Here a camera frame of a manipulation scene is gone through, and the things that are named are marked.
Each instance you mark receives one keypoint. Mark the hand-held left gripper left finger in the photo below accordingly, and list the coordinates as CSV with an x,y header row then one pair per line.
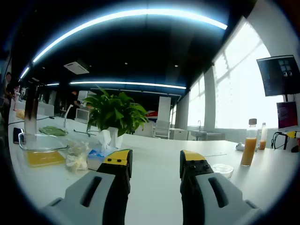
x,y
93,197

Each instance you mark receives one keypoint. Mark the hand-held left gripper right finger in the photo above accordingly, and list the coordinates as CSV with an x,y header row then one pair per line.
x,y
206,201

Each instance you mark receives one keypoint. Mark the clear glass Petri dish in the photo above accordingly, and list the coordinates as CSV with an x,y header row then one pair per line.
x,y
223,172

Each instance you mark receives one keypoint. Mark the clear Petri dish lid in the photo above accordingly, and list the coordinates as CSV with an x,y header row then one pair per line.
x,y
222,167

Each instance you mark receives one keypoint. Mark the culture medium glass bottle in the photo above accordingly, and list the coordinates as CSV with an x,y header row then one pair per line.
x,y
248,152

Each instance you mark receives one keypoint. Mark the rectangular glass baking dish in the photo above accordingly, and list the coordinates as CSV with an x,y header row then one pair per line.
x,y
42,159

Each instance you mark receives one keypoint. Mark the blue tissue packet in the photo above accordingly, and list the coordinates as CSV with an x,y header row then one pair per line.
x,y
95,159

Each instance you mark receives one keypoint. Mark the crumpled clear plastic bag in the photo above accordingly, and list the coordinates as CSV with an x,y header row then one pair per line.
x,y
76,159

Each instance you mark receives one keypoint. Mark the white table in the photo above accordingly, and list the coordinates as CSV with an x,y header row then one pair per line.
x,y
154,164

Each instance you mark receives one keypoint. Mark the small white device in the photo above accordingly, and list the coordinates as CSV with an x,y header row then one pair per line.
x,y
240,147

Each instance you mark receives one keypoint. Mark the white cabinet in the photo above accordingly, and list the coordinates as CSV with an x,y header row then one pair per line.
x,y
178,134

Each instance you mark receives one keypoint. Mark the sink faucet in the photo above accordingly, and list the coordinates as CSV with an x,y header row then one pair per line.
x,y
199,125

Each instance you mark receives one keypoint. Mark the green plate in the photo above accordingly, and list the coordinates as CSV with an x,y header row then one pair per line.
x,y
52,130

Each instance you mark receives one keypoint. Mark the small clear bottle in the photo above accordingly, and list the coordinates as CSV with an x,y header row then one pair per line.
x,y
262,144

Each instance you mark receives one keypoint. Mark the white desk stand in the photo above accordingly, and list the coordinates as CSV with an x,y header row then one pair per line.
x,y
65,120

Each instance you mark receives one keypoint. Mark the white laptop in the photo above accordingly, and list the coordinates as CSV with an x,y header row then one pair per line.
x,y
82,115

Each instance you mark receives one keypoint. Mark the white office chair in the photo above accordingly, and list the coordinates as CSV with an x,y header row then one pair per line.
x,y
145,130
162,129

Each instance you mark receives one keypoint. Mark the potted green plant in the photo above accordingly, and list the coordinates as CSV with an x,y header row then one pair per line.
x,y
114,112

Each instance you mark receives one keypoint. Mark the dark smartphone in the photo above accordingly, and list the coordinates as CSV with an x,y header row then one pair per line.
x,y
17,136

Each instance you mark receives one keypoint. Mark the red blue sign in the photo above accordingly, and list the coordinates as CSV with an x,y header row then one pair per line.
x,y
152,116

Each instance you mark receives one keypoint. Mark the black and white cylinder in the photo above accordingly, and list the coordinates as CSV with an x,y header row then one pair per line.
x,y
30,117

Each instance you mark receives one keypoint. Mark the yellow black tool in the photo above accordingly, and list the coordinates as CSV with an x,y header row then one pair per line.
x,y
292,134

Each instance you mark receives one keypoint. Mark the yellow object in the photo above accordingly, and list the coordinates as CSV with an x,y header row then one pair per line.
x,y
20,114

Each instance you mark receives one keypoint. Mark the large window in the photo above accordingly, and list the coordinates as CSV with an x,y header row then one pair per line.
x,y
239,93

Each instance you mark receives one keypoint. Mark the small dark monitor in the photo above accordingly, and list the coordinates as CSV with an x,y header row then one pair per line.
x,y
287,114

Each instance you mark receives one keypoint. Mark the ceiling air conditioner unit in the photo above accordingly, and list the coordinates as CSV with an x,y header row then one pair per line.
x,y
76,66

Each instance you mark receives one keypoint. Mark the large black monitor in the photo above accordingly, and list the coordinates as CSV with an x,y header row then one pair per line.
x,y
279,75

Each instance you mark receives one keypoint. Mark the long ceiling light strip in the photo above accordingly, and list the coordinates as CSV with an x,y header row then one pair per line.
x,y
131,14

